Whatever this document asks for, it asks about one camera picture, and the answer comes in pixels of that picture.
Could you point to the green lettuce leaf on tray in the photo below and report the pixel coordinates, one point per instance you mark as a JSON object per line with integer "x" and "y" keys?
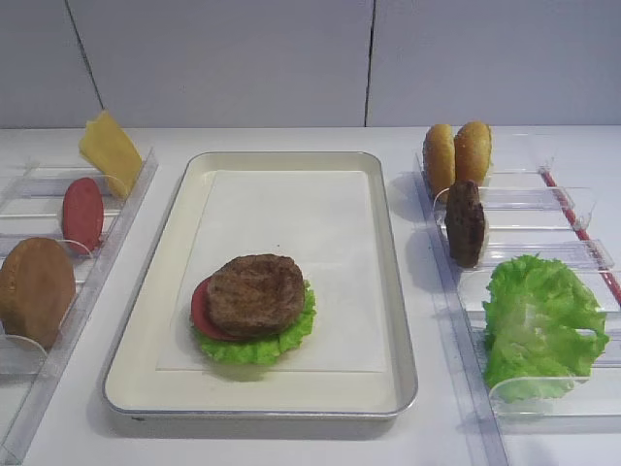
{"x": 265, "y": 351}

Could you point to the brown meat patty rear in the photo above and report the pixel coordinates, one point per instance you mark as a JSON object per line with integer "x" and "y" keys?
{"x": 465, "y": 223}

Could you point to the green lettuce leaf in rack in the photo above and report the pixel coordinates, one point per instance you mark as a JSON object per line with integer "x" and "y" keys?
{"x": 544, "y": 328}

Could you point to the cream metal baking tray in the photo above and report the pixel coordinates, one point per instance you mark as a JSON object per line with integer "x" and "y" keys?
{"x": 135, "y": 387}

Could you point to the brown bun half left rack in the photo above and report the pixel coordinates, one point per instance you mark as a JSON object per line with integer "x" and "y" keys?
{"x": 37, "y": 288}

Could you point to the clear acrylic right rack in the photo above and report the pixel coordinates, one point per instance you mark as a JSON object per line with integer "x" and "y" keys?
{"x": 527, "y": 212}

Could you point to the red tomato slice on tray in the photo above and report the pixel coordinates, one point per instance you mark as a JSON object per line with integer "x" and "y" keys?
{"x": 199, "y": 314}

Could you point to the orange cheese slice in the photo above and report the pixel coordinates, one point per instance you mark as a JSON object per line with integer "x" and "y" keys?
{"x": 108, "y": 148}

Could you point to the red tomato slice in rack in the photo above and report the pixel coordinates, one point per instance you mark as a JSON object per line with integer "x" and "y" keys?
{"x": 83, "y": 216}

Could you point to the right burger bun in rack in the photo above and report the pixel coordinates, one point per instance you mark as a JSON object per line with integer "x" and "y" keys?
{"x": 473, "y": 145}

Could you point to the brown meat patty front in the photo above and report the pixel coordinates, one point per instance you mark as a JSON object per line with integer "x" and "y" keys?
{"x": 255, "y": 296}

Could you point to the burger bun in rack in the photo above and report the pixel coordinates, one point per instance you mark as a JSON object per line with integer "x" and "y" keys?
{"x": 439, "y": 160}
{"x": 473, "y": 145}

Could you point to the brown meat patty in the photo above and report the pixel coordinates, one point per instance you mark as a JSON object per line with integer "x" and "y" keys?
{"x": 465, "y": 223}
{"x": 255, "y": 296}

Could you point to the left burger bun in rack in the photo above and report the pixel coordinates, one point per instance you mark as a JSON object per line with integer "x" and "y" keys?
{"x": 439, "y": 160}

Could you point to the white paper tray liner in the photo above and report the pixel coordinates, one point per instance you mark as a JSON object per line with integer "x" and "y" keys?
{"x": 324, "y": 221}

